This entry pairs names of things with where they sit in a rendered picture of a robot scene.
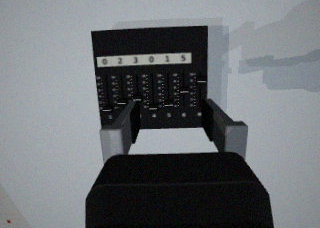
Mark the black lighting desk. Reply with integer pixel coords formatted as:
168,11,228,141
91,26,208,129

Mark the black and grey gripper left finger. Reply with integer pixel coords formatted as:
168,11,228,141
99,101,141,164

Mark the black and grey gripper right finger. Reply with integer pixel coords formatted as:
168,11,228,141
201,99,248,160

